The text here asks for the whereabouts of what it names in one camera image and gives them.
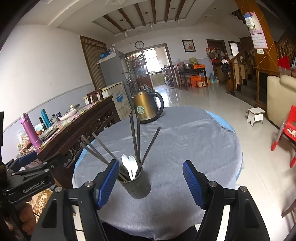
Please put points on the white plastic spoon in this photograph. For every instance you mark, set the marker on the white plastic spoon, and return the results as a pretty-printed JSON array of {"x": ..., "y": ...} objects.
[
  {"x": 126, "y": 163},
  {"x": 133, "y": 165}
]

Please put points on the wall calendar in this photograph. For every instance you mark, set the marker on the wall calendar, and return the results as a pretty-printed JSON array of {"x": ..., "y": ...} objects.
[{"x": 256, "y": 30}]

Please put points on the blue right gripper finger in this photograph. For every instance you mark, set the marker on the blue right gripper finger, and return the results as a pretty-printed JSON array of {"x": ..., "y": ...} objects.
[{"x": 23, "y": 161}]

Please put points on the round wall clock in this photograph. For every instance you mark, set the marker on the round wall clock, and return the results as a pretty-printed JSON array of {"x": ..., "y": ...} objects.
[{"x": 139, "y": 44}]

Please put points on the purple thermos bottle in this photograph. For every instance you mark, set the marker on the purple thermos bottle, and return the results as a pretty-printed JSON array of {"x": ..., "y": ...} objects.
[{"x": 30, "y": 131}]

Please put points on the cream leather sofa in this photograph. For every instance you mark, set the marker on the cream leather sofa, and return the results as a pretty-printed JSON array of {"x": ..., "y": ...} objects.
[{"x": 280, "y": 97}]

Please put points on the blue under cloth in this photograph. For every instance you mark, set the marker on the blue under cloth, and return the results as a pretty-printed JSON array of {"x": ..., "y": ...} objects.
[{"x": 220, "y": 121}]

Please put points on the grey table cloth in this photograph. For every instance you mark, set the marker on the grey table cloth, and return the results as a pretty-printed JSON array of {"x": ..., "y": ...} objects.
[{"x": 186, "y": 133}]

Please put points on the grey metal utensil cup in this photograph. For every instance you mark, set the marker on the grey metal utensil cup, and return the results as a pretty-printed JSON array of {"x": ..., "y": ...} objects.
[{"x": 138, "y": 188}]

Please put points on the teal thermos bottle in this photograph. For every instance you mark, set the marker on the teal thermos bottle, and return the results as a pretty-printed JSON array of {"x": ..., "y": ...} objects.
[{"x": 45, "y": 118}]

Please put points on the wooden staircase railing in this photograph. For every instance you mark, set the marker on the wooden staircase railing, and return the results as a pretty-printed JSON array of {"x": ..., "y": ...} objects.
[{"x": 249, "y": 78}]

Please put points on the person's left hand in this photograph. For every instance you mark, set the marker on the person's left hand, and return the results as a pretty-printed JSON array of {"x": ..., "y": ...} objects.
[{"x": 28, "y": 219}]

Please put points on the grey refrigerator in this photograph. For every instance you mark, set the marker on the grey refrigerator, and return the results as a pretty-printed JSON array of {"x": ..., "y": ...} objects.
[{"x": 114, "y": 69}]

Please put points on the dark carved wooden sideboard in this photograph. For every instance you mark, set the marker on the dark carved wooden sideboard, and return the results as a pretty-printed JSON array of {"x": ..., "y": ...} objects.
[{"x": 97, "y": 117}]

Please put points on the orange cardboard box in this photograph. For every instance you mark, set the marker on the orange cardboard box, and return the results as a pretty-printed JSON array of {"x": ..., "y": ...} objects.
[{"x": 196, "y": 81}]

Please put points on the steel chopstick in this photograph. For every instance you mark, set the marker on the steel chopstick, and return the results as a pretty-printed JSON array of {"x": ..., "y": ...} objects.
[
  {"x": 85, "y": 144},
  {"x": 106, "y": 150},
  {"x": 150, "y": 146},
  {"x": 134, "y": 140},
  {"x": 96, "y": 154},
  {"x": 138, "y": 143}
]

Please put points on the dark dining table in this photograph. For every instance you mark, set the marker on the dark dining table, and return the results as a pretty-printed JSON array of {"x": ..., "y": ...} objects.
[{"x": 187, "y": 73}]

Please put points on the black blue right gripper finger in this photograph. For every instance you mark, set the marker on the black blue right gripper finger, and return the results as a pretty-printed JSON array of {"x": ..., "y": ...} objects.
[
  {"x": 56, "y": 221},
  {"x": 245, "y": 221}
]

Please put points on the red plastic child chair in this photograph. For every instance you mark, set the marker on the red plastic child chair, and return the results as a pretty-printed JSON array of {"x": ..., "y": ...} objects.
[{"x": 286, "y": 132}]

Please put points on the gold electric kettle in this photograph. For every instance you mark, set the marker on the gold electric kettle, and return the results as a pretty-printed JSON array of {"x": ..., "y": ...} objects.
[{"x": 148, "y": 105}]

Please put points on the framed wall picture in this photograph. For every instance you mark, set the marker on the framed wall picture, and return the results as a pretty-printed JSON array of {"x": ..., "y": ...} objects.
[{"x": 188, "y": 46}]

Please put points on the white chest freezer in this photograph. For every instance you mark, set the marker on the white chest freezer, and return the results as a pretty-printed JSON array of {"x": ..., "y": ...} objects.
[{"x": 120, "y": 99}]

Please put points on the blue water jug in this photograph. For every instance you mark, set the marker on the blue water jug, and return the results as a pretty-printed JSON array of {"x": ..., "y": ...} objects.
[{"x": 212, "y": 78}]

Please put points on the small white stool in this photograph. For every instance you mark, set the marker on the small white stool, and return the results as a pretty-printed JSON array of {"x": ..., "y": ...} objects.
[{"x": 255, "y": 115}]

